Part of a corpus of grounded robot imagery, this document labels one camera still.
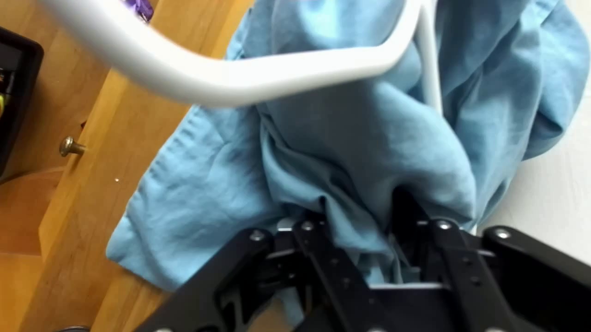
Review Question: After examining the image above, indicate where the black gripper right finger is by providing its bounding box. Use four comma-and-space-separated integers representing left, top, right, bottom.
391, 187, 591, 332

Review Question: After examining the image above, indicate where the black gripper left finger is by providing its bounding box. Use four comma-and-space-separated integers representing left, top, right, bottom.
136, 211, 395, 332

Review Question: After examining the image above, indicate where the light blue cloth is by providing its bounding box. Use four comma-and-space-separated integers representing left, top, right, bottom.
105, 0, 591, 329

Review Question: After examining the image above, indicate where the white plastic clothes hanger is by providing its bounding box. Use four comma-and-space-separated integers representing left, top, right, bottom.
38, 0, 446, 118

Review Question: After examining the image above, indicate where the small brass knob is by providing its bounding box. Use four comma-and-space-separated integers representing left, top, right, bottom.
57, 135, 88, 159

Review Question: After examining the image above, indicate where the semicircular wooden shelf board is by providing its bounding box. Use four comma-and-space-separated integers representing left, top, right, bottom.
0, 166, 70, 332

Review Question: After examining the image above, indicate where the black square tray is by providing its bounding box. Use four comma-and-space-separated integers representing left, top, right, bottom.
0, 26, 46, 185

